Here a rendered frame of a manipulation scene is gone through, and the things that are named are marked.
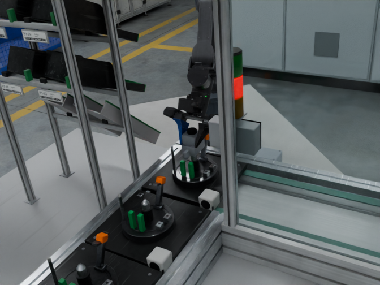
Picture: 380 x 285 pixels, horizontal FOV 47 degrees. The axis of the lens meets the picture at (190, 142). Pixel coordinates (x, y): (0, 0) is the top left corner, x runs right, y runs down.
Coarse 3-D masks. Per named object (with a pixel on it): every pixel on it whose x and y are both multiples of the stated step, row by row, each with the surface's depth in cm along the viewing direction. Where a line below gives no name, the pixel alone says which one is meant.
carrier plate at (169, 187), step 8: (176, 160) 143; (216, 160) 141; (168, 168) 139; (152, 176) 135; (168, 176) 135; (144, 184) 132; (152, 184) 132; (168, 184) 131; (176, 184) 131; (216, 184) 129; (152, 192) 130; (168, 192) 128; (176, 192) 127; (184, 192) 127; (192, 192) 127; (200, 192) 126; (184, 200) 125; (192, 200) 123
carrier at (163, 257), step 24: (144, 192) 129; (120, 216) 120; (144, 216) 113; (168, 216) 113; (192, 216) 117; (120, 240) 111; (144, 240) 109; (168, 240) 110; (144, 264) 104; (168, 264) 103
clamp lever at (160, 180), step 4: (160, 176) 117; (156, 180) 116; (160, 180) 116; (164, 180) 117; (156, 184) 115; (160, 184) 116; (160, 188) 117; (156, 192) 117; (160, 192) 117; (156, 196) 118; (160, 196) 117; (156, 200) 118; (160, 200) 117; (160, 204) 118
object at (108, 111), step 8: (88, 104) 139; (96, 104) 141; (104, 104) 127; (112, 104) 129; (88, 112) 137; (96, 112) 128; (104, 112) 128; (112, 112) 130; (120, 112) 133; (112, 120) 131; (120, 120) 134; (136, 120) 139; (136, 128) 140; (144, 128) 143; (152, 128) 146; (136, 136) 151; (144, 136) 144; (152, 136) 147
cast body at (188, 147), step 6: (186, 132) 128; (192, 132) 126; (186, 138) 126; (192, 138) 125; (186, 144) 127; (192, 144) 126; (204, 144) 131; (186, 150) 127; (192, 150) 127; (198, 150) 129; (186, 156) 126
